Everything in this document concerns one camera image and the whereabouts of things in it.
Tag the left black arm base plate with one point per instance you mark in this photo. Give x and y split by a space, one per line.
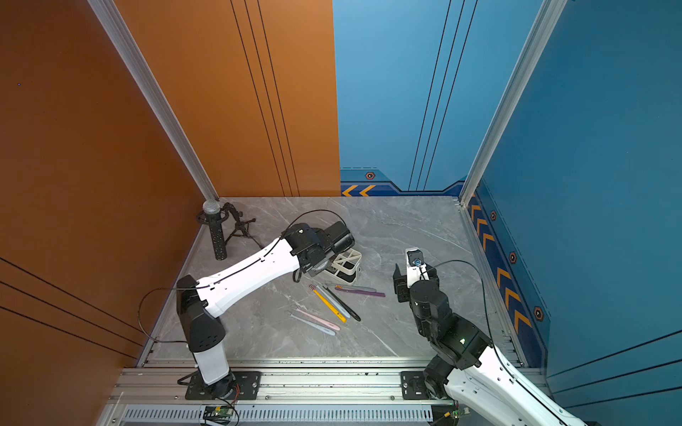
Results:
238 386

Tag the right aluminium corner post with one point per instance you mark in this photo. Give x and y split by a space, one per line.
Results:
539 35

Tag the black toothbrush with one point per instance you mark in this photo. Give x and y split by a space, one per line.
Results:
350 311

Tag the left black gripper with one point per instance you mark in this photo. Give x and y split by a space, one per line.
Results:
329 264

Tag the purple toothbrush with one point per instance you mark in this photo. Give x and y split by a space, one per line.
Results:
360 292

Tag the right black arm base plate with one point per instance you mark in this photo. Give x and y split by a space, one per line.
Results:
418 385

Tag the pale blue toothbrush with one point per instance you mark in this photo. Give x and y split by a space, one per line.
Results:
321 328

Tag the yellow toothbrush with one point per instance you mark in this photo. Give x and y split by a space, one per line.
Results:
329 305

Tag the left aluminium corner post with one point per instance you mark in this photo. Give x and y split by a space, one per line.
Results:
122 39

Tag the aluminium corner post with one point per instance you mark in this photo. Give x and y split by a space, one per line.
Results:
122 39
539 35

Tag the grey white toothbrush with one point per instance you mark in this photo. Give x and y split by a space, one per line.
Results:
333 301

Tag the left green circuit board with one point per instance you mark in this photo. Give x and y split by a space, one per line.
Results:
221 415

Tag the white toothbrush holder organizer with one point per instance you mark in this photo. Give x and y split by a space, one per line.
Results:
344 268

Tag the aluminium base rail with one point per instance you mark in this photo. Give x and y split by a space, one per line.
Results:
292 391

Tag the pink toothbrush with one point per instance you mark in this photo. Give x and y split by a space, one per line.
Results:
320 321

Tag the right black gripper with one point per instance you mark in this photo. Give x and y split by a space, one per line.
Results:
400 286

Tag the black perforated post with ball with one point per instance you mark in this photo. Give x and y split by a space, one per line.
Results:
214 216

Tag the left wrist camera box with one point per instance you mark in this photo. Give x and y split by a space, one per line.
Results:
340 237

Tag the small black tripod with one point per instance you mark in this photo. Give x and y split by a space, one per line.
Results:
241 226

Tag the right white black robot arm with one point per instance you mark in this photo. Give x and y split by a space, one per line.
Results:
467 366

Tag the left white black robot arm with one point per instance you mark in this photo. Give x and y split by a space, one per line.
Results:
200 303

